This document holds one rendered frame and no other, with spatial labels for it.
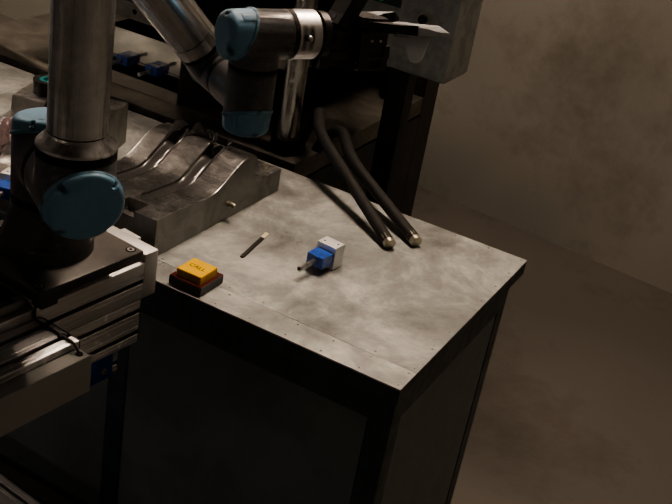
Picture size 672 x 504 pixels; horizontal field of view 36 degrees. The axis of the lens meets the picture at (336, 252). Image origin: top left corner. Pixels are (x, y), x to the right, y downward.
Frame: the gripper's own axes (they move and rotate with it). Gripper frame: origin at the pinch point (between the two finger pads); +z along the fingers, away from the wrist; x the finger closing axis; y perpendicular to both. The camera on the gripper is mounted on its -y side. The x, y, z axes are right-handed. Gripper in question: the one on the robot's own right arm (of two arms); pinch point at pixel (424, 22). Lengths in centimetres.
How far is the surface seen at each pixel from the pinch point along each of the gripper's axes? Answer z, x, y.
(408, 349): 12, -9, 65
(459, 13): 62, -74, 10
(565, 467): 107, -52, 140
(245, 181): 4, -70, 49
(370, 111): 76, -132, 50
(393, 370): 5, -4, 66
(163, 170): -14, -76, 47
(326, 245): 11, -42, 55
